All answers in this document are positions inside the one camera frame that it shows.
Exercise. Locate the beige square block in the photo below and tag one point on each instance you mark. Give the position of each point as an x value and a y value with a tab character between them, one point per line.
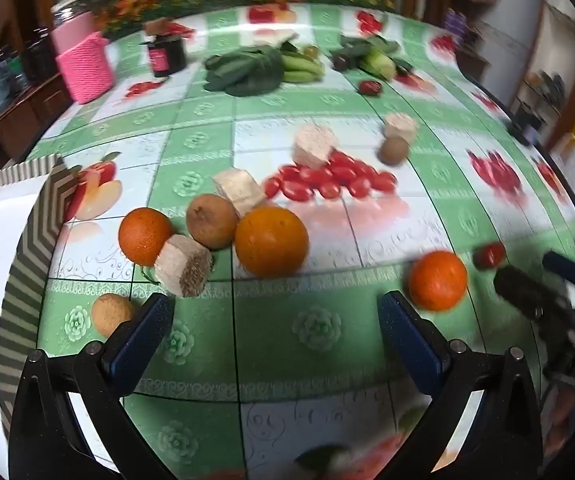
314	146

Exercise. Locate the large orange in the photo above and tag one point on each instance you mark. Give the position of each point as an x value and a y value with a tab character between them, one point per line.
271	241

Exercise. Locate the small orange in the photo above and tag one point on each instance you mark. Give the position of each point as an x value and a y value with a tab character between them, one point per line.
146	236
438	280

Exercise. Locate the beige cylinder block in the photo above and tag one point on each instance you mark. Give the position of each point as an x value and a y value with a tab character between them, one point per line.
400	126
182	266

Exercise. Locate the wooden side cabinet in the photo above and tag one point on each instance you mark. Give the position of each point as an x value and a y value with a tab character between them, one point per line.
22	115

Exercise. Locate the beige wedge-shaped block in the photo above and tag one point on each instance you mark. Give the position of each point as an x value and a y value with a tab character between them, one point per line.
240	191

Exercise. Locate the white box with chevron sides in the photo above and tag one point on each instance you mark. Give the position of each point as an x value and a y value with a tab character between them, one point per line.
34	230

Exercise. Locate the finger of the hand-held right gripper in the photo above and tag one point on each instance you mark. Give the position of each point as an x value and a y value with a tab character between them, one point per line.
530	290
567	267

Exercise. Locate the green bok choy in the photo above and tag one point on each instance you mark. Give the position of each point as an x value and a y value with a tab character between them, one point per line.
245	70

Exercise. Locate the single red tomato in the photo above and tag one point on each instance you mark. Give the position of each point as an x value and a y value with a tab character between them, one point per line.
489	255

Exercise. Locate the green printed tablecloth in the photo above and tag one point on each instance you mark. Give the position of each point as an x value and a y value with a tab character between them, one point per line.
277	320

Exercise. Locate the green grape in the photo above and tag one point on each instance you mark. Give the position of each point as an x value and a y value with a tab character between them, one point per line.
311	51

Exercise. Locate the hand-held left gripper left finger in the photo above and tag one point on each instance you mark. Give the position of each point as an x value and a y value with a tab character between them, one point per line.
137	345

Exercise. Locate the black jar with cork lid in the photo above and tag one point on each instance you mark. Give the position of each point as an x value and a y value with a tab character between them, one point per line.
167	55

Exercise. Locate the red jujube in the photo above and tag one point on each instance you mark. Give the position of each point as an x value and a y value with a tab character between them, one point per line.
370	87

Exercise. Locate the dark purple plum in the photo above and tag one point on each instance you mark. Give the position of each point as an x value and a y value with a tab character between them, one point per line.
341	62

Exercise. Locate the glass jar with pink knit cover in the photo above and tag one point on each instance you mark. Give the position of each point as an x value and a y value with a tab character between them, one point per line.
84	67

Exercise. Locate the brown kiwi fruit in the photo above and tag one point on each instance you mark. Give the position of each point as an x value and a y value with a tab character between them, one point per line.
393	151
211	222

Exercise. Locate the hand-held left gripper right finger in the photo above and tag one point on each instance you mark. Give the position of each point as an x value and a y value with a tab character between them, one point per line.
415	340

